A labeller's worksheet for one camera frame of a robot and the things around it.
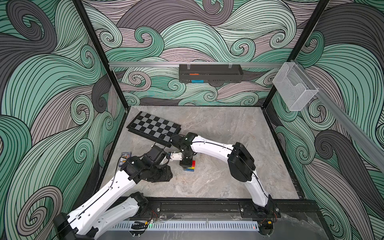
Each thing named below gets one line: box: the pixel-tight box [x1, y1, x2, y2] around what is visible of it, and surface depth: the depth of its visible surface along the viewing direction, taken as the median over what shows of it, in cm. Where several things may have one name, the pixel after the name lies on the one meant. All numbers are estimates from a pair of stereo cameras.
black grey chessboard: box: [126, 111, 182, 148], surface depth 106 cm
